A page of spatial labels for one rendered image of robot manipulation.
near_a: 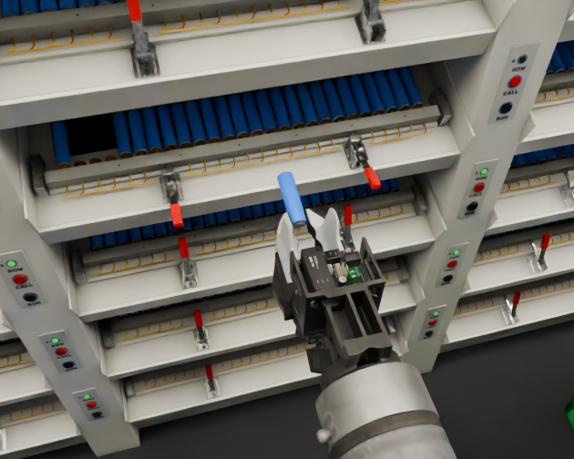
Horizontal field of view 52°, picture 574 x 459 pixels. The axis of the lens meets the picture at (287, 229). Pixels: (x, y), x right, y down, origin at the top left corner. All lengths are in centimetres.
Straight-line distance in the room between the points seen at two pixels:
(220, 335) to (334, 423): 68
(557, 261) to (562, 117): 42
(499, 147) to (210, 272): 49
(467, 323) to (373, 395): 98
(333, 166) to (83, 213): 35
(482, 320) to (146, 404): 78
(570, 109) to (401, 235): 33
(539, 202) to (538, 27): 41
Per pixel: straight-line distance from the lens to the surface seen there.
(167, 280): 96
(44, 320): 97
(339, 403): 46
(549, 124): 100
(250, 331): 113
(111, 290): 97
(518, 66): 85
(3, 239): 84
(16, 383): 117
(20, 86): 71
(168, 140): 83
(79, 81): 69
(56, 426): 134
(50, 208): 83
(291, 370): 131
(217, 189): 81
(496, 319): 146
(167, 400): 130
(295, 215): 62
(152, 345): 113
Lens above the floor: 128
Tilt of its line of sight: 48 degrees down
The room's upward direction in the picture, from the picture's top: straight up
